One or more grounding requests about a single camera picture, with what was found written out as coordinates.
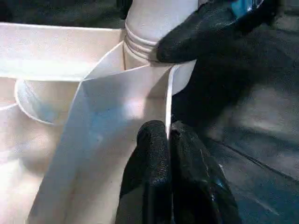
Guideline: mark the glossy black mat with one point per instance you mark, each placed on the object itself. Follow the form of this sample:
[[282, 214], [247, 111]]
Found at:
[[261, 140]]

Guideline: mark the white plastic table top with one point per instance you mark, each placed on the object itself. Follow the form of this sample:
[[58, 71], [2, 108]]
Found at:
[[46, 51]]

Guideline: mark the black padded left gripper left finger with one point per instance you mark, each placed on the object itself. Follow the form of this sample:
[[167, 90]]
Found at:
[[149, 182]]

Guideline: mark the white plastic table leg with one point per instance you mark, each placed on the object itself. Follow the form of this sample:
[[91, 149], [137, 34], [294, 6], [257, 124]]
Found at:
[[149, 18]]

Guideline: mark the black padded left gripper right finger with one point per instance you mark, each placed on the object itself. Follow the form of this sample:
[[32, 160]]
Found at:
[[201, 191]]

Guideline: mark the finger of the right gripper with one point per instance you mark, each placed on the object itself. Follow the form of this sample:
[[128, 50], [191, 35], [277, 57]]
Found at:
[[201, 37]]

